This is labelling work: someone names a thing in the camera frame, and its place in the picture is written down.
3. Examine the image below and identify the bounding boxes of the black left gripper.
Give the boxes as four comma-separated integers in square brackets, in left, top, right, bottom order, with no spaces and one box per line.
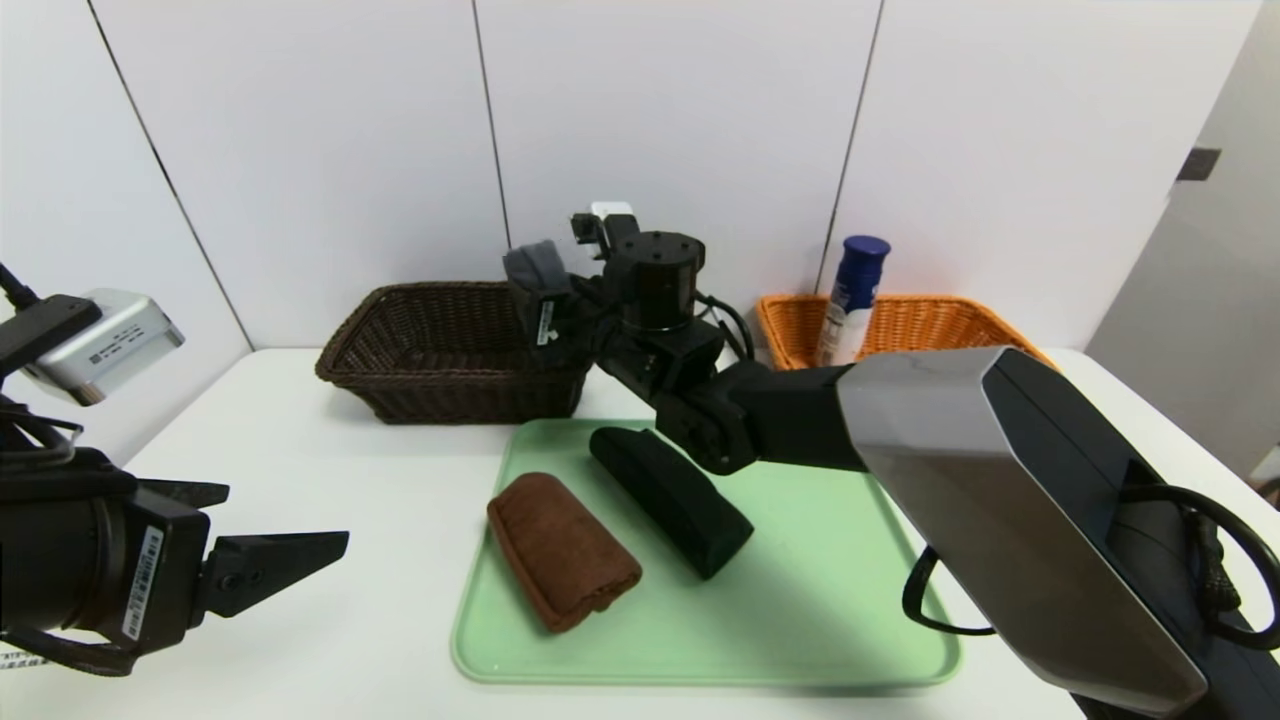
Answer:
[0,478,350,657]

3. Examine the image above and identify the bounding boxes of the brown towel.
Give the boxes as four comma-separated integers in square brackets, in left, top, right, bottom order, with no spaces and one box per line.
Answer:
[487,472,643,634]

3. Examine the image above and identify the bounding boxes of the grey towel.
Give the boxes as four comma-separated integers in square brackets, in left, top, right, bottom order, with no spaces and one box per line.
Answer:
[503,240,571,301]

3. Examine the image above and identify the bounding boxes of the blue capped white bottle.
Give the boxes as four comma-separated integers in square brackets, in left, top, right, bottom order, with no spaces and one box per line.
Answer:
[815,235,892,368]

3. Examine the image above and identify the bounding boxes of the dark brown wicker basket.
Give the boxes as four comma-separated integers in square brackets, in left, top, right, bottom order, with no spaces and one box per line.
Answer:
[316,282,599,425]

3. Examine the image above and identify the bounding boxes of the orange wicker basket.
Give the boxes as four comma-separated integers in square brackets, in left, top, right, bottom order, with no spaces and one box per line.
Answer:
[755,293,1056,373]

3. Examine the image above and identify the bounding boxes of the black soft glasses case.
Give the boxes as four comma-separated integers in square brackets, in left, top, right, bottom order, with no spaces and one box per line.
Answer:
[588,427,754,581]

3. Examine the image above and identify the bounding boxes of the green plastic tray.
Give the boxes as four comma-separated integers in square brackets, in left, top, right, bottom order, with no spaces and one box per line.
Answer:
[450,418,961,687]

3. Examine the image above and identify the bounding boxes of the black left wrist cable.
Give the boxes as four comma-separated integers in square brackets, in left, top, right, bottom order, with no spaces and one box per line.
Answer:
[0,625,141,678]

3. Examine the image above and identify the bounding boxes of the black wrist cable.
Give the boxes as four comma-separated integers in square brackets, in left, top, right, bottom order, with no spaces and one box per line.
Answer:
[700,293,757,361]
[0,625,141,678]

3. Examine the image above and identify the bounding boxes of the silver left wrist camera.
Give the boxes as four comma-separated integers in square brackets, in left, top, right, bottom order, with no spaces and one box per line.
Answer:
[22,290,186,406]

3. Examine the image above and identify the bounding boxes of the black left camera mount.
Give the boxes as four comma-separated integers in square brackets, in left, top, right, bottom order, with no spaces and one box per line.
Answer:
[0,295,101,381]

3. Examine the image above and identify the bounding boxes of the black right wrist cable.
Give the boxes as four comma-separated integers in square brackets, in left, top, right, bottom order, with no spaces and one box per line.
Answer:
[700,293,757,361]

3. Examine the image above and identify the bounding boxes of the braided right arm cable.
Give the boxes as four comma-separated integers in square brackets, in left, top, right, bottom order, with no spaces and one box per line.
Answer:
[903,485,1280,651]

